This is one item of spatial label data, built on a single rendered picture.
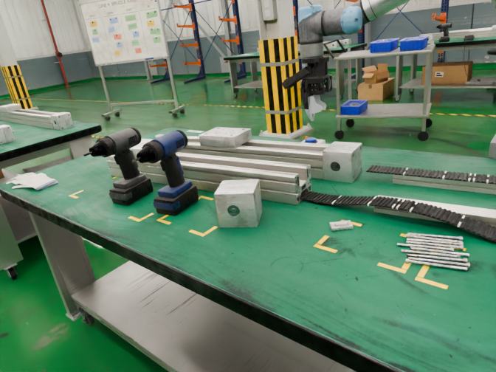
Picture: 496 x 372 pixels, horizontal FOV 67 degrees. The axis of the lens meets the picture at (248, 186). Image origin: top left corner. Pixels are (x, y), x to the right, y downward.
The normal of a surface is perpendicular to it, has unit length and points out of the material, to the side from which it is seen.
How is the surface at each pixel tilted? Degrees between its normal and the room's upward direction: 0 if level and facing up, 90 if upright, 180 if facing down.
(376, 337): 0
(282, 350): 0
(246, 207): 90
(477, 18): 90
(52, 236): 90
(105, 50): 90
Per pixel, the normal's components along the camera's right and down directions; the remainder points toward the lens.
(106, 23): -0.32, 0.40
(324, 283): -0.12, -0.92
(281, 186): -0.54, 0.38
